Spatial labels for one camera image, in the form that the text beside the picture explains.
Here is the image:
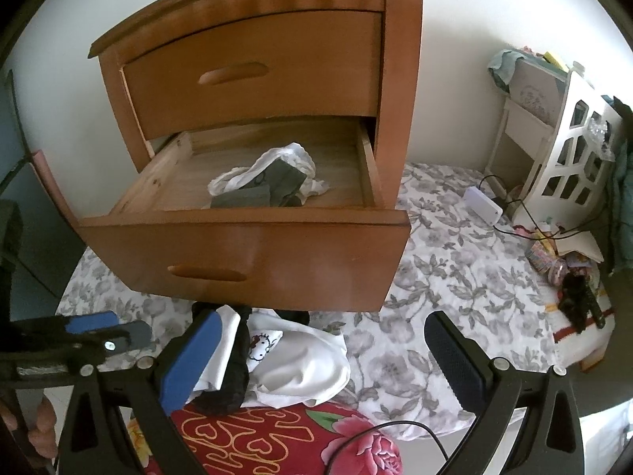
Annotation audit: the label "wooden nightstand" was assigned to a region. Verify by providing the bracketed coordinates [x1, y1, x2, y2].
[88, 0, 433, 231]

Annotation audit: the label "plain white garment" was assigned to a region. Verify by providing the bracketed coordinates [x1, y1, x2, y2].
[247, 324, 352, 409]

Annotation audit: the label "colourful striped packet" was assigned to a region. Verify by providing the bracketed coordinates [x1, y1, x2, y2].
[525, 242, 559, 270]

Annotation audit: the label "white striped mat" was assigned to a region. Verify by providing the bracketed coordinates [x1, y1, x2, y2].
[546, 302, 616, 372]

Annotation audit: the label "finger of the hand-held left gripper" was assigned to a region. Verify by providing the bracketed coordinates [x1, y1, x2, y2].
[101, 320, 150, 353]
[66, 311, 119, 336]

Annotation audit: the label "grey floral blanket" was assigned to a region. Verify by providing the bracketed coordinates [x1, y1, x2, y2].
[57, 161, 565, 441]

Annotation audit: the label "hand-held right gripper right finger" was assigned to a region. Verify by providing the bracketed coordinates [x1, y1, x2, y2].
[424, 311, 582, 475]

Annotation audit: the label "clear plastic bag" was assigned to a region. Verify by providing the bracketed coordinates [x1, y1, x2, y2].
[586, 121, 616, 162]

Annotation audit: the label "wooden drawer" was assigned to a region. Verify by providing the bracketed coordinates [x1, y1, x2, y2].
[121, 10, 387, 142]
[76, 116, 411, 315]

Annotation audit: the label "white power strip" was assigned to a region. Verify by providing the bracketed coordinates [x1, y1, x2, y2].
[465, 187, 504, 226]

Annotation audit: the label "black power cable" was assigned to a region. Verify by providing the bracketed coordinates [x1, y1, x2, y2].
[477, 173, 614, 241]

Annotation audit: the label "black lace garment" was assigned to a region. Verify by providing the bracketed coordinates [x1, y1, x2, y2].
[190, 302, 254, 414]

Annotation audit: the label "white small cabinet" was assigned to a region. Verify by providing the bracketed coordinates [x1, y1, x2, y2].
[487, 49, 569, 174]

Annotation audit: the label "white papers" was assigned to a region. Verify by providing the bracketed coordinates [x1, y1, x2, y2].
[559, 230, 604, 263]

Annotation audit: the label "white lattice rack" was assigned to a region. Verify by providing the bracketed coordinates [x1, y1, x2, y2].
[514, 72, 621, 231]

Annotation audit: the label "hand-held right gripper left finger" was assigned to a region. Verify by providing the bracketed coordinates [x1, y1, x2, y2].
[59, 309, 223, 475]

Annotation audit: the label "person's left hand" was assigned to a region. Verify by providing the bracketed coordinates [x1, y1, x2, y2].
[27, 397, 59, 460]

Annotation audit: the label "black knit garment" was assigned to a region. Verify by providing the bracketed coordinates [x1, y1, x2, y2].
[274, 309, 311, 326]

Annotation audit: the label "white printed garment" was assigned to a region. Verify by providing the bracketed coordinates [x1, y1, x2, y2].
[193, 307, 284, 391]

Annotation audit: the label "teal cloth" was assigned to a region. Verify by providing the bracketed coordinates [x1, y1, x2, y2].
[487, 49, 525, 92]

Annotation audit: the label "dark green hanging clothing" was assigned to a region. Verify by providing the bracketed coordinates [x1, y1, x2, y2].
[606, 96, 633, 278]

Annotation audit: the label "red floral blanket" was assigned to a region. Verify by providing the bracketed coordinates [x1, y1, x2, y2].
[129, 403, 404, 475]

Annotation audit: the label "white frilly garment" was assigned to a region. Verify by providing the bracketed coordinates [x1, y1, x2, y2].
[208, 142, 330, 199]

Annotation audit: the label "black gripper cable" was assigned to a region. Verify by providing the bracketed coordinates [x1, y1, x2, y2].
[316, 420, 451, 475]

